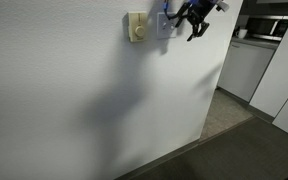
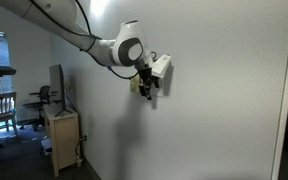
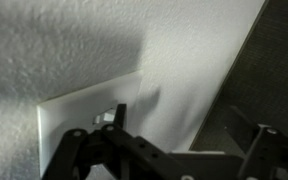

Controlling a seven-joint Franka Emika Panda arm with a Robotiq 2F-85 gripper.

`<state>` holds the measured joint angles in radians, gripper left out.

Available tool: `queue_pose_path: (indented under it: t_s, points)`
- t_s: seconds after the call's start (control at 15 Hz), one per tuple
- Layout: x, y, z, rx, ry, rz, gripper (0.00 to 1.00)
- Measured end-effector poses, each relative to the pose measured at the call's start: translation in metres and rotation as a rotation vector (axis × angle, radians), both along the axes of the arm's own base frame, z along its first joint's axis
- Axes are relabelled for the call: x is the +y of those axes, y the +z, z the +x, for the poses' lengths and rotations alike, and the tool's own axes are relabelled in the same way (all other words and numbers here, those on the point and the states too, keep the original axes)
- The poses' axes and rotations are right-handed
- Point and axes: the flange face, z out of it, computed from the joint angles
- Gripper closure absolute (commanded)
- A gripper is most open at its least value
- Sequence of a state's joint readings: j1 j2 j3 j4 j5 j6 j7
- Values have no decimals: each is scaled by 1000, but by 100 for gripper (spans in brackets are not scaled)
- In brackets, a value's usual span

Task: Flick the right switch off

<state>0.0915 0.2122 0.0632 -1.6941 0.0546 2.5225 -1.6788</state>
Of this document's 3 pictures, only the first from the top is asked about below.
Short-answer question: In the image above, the black cable with blue connectors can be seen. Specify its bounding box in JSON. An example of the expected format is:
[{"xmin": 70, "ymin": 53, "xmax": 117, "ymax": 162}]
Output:
[{"xmin": 162, "ymin": 0, "xmax": 179, "ymax": 20}]

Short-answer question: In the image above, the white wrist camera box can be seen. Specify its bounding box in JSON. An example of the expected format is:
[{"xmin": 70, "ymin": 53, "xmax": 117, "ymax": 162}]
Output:
[{"xmin": 215, "ymin": 0, "xmax": 231, "ymax": 13}]

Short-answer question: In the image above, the steel microwave oven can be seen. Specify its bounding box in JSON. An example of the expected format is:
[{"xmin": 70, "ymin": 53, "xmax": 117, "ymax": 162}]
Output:
[{"xmin": 245, "ymin": 14, "xmax": 288, "ymax": 43}]

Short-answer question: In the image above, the white double switch plate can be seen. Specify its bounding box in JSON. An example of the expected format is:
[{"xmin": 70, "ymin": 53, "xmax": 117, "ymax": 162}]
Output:
[{"xmin": 156, "ymin": 11, "xmax": 179, "ymax": 40}]

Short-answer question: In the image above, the white kitchen counter cabinet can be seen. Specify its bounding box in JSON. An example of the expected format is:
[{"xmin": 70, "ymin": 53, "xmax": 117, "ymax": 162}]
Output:
[{"xmin": 216, "ymin": 36, "xmax": 280, "ymax": 103}]

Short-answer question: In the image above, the beige dimmer switch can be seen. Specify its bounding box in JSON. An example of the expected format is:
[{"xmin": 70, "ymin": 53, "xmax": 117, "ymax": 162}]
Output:
[{"xmin": 126, "ymin": 11, "xmax": 149, "ymax": 44}]

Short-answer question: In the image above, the white mug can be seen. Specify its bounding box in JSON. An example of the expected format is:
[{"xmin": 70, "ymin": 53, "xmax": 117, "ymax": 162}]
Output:
[{"xmin": 236, "ymin": 28, "xmax": 249, "ymax": 40}]

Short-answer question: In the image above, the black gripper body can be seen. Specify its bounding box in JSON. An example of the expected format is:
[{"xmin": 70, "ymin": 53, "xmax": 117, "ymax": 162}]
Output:
[{"xmin": 186, "ymin": 0, "xmax": 217, "ymax": 25}]

